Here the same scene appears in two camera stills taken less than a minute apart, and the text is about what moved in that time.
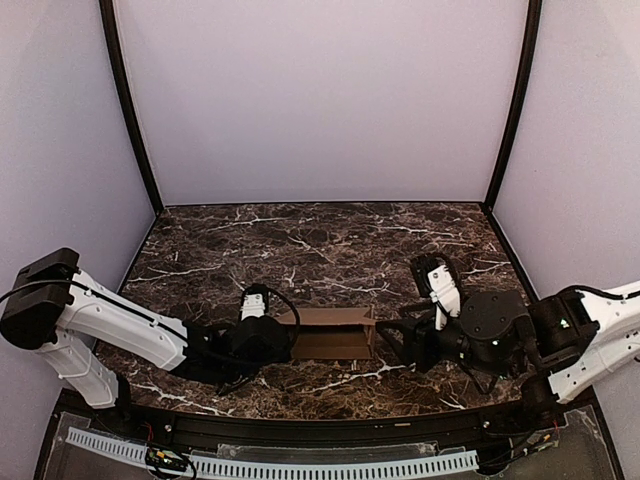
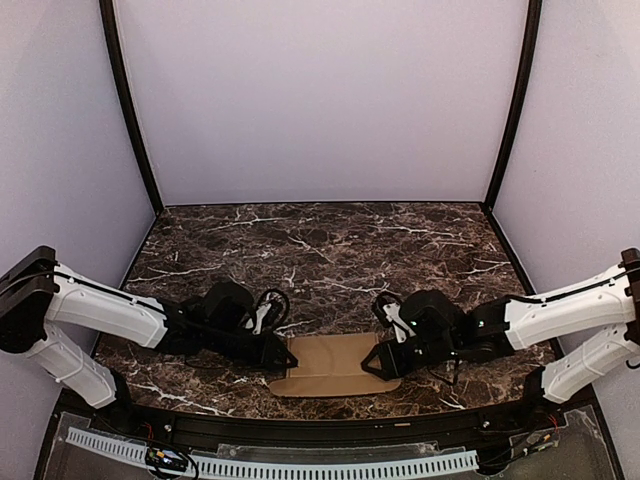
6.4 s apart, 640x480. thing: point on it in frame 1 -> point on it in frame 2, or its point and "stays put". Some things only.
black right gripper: x=417 y=343 -> x=397 y=360
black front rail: x=333 y=430 stays put
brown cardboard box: x=332 y=332 -> x=332 y=365
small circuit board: x=157 y=457 stays put
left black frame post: x=111 y=31 stays put
